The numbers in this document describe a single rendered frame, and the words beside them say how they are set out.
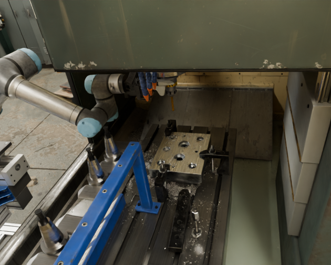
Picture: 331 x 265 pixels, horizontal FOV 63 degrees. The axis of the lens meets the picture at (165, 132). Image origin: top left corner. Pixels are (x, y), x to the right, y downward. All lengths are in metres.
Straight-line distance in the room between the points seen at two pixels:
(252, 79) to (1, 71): 1.54
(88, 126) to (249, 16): 0.66
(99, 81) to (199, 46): 0.57
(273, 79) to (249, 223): 1.05
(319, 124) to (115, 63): 0.52
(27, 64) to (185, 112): 1.15
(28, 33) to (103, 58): 5.58
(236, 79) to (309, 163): 1.30
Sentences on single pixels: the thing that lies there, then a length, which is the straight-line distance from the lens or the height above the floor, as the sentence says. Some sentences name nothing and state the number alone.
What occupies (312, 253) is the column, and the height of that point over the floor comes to 0.99.
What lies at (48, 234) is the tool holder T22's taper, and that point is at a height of 1.27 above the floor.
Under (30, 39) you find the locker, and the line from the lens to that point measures 6.24.
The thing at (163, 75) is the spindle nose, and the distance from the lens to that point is 0.90.
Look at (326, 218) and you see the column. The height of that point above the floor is 1.15.
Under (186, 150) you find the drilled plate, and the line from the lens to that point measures 1.25.
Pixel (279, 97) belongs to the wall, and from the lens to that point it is 2.12.
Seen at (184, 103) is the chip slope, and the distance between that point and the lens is 2.04.
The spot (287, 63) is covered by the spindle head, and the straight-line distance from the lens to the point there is 0.59.
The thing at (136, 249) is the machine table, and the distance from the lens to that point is 1.04.
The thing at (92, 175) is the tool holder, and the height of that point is 1.25.
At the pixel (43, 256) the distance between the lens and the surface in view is 0.73.
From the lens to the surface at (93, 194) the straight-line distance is 0.81.
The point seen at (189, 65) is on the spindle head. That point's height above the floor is 1.55.
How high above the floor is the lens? 1.76
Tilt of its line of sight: 34 degrees down
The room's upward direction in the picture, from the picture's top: 8 degrees counter-clockwise
